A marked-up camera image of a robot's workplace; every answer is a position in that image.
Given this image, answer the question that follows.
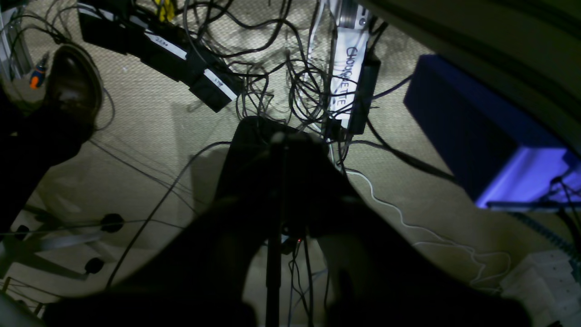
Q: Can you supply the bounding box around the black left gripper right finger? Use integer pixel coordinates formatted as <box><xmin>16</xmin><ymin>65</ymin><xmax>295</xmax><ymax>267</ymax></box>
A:
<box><xmin>284</xmin><ymin>133</ymin><xmax>532</xmax><ymax>327</ymax></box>

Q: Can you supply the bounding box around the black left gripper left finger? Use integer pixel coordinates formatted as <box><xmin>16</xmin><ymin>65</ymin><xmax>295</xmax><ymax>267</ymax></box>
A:
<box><xmin>43</xmin><ymin>117</ymin><xmax>282</xmax><ymax>327</ymax></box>

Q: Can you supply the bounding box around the blue box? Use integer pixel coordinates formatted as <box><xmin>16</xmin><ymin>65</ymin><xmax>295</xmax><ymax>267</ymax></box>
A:
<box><xmin>404</xmin><ymin>54</ymin><xmax>580</xmax><ymax>213</ymax></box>

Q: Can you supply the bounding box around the black leather shoe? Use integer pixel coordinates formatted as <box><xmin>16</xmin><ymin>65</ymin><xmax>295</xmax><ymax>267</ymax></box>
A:
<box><xmin>42</xmin><ymin>44</ymin><xmax>104</xmax><ymax>143</ymax></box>

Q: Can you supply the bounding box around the white labelled power adapter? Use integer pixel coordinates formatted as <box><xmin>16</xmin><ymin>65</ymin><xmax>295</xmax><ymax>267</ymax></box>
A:
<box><xmin>329</xmin><ymin>27</ymin><xmax>369</xmax><ymax>128</ymax></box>

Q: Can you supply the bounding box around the black power strip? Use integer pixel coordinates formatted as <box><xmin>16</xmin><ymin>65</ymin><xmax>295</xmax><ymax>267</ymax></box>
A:
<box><xmin>77</xmin><ymin>0</ymin><xmax>244</xmax><ymax>112</ymax></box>

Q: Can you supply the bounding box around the white cable on floor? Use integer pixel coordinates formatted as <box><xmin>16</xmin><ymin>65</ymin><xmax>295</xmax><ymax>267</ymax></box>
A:
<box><xmin>338</xmin><ymin>166</ymin><xmax>512</xmax><ymax>291</ymax></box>

